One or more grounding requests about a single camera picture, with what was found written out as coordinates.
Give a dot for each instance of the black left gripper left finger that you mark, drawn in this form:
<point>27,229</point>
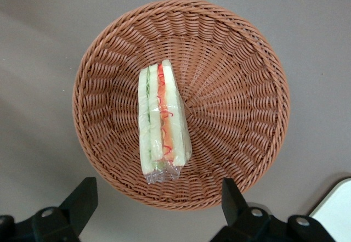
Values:
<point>74,214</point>

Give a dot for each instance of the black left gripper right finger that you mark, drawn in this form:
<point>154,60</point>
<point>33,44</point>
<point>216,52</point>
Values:
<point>238,217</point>

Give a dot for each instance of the triangle sandwich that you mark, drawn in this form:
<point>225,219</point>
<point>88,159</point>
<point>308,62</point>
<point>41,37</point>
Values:
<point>164,110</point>

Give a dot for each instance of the beige rectangular tray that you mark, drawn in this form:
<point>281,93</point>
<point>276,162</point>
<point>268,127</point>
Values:
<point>334,214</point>

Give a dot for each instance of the brown round wicker basket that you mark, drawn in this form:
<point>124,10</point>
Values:
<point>233,102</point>

